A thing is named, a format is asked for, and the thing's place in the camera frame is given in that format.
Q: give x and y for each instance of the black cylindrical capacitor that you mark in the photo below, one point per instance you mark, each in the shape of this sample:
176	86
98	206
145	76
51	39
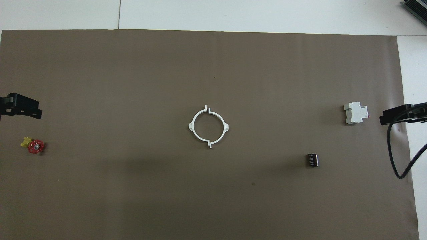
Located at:
312	160

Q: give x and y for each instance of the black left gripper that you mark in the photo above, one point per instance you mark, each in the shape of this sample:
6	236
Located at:
23	106

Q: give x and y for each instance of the white circuit breaker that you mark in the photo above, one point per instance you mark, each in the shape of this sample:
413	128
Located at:
355	113

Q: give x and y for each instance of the dark ribbed device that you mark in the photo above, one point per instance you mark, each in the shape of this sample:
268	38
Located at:
418	6

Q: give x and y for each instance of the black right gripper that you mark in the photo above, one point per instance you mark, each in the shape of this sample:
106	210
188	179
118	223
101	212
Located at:
410	115

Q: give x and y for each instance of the brown paper mat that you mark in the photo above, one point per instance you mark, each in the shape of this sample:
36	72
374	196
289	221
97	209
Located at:
200	66

